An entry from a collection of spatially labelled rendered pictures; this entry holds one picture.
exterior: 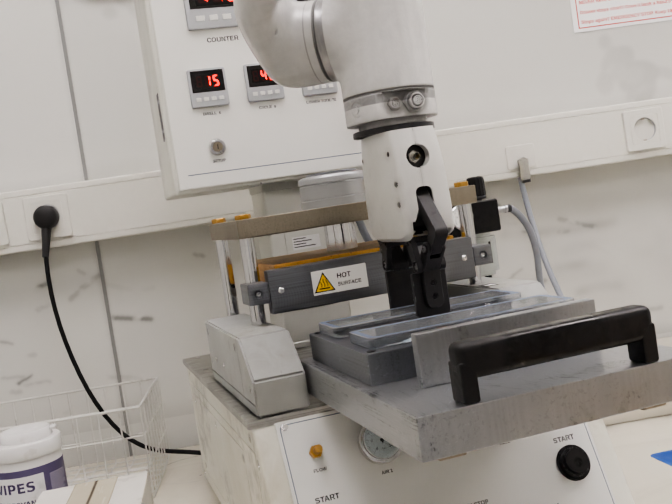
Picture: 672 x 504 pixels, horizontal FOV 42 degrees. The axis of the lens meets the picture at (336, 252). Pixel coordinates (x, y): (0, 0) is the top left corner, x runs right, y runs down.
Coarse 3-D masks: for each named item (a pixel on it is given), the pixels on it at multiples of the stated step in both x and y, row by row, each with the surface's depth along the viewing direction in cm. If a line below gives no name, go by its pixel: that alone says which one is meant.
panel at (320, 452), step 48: (288, 432) 78; (336, 432) 79; (576, 432) 84; (288, 480) 77; (336, 480) 78; (384, 480) 78; (432, 480) 79; (480, 480) 80; (528, 480) 81; (576, 480) 82
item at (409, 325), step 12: (516, 300) 76; (528, 300) 75; (540, 300) 74; (552, 300) 73; (456, 312) 75; (468, 312) 74; (480, 312) 73; (492, 312) 72; (396, 324) 73; (408, 324) 72; (420, 324) 71; (432, 324) 70; (372, 336) 68
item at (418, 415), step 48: (432, 336) 63; (336, 384) 72; (384, 384) 66; (432, 384) 63; (480, 384) 62; (528, 384) 59; (576, 384) 58; (624, 384) 60; (384, 432) 62; (432, 432) 55; (480, 432) 56; (528, 432) 57
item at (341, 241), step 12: (324, 228) 100; (336, 228) 99; (348, 228) 100; (336, 240) 99; (348, 240) 100; (312, 252) 104; (324, 252) 100; (336, 252) 96; (348, 252) 93; (360, 252) 93; (264, 264) 95; (276, 264) 90; (288, 264) 91
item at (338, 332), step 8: (456, 296) 85; (504, 296) 80; (512, 296) 80; (520, 296) 81; (464, 304) 79; (472, 304) 79; (480, 304) 80; (488, 304) 80; (376, 320) 77; (384, 320) 77; (392, 320) 77; (400, 320) 77; (320, 328) 80; (328, 328) 77; (336, 328) 76; (344, 328) 76; (352, 328) 76; (360, 328) 76; (336, 336) 76; (344, 336) 76
